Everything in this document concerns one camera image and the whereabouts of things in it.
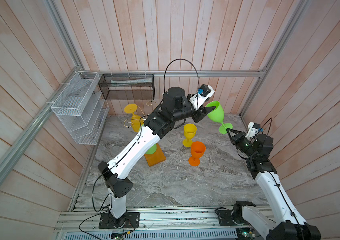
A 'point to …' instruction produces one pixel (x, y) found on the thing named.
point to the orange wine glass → (198, 148)
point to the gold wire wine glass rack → (157, 156)
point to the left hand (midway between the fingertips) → (210, 105)
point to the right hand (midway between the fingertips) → (225, 128)
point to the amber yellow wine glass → (131, 108)
